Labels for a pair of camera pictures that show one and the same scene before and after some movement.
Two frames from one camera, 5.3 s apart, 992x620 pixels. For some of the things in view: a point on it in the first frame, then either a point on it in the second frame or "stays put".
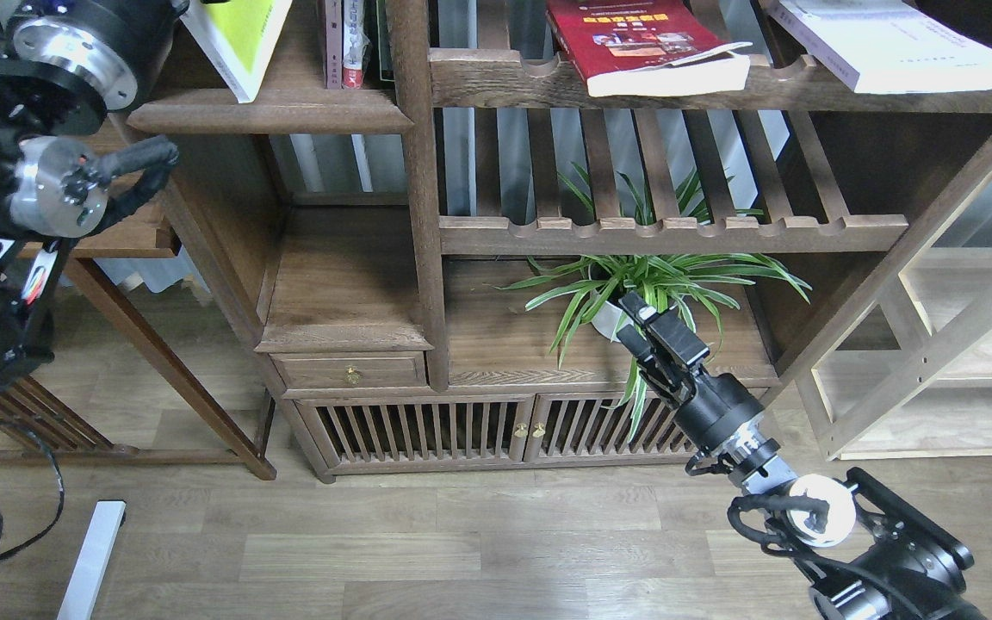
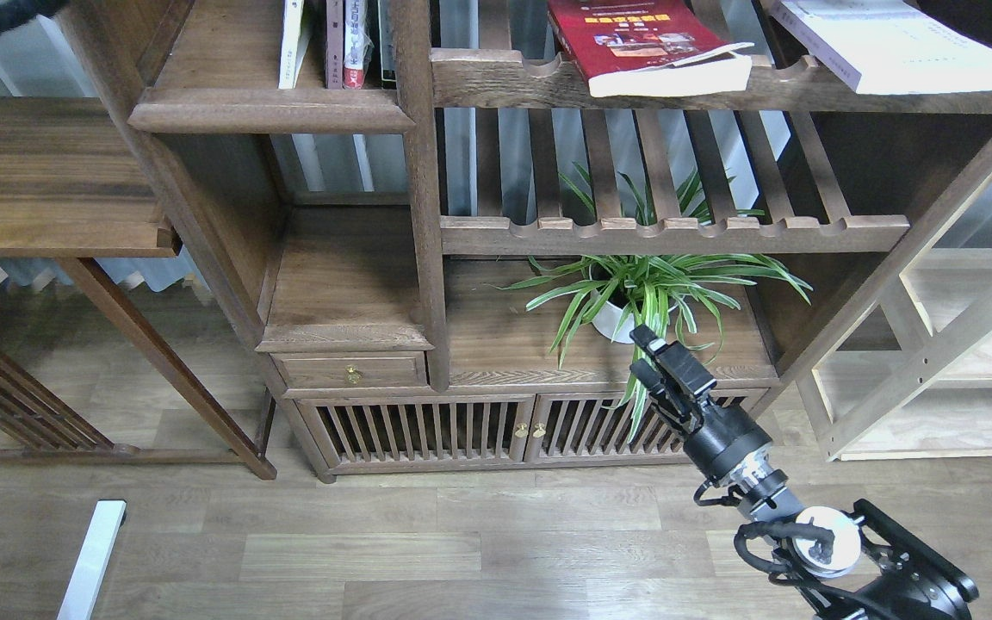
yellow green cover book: [236, 37] to [296, 33]
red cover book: [647, 47] stays put
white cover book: [893, 46] stays put
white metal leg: [81, 598] stays put
